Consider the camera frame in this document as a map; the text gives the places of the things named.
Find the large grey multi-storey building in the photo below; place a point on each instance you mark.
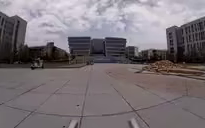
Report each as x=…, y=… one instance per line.
x=3, y=33

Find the low dark building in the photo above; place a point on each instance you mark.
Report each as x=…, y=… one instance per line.
x=46, y=51

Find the robot's own part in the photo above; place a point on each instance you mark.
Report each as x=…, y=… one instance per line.
x=134, y=123
x=72, y=124

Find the small grey building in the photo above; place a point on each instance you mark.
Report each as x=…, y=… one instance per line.
x=131, y=51

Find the pale multi-storey building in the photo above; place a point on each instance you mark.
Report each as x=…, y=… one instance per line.
x=193, y=36

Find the low pale building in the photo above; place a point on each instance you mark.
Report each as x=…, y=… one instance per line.
x=155, y=53

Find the small white vehicle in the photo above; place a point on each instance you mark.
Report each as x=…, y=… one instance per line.
x=36, y=64

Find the twin-block building with stairs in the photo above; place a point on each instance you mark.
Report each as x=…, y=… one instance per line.
x=80, y=45

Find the pile of rubble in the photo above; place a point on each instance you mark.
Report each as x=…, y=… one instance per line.
x=161, y=65

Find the grey stone paved plaza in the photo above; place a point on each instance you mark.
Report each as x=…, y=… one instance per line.
x=100, y=90

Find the row of trees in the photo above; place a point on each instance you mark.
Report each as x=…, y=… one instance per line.
x=6, y=55
x=196, y=53

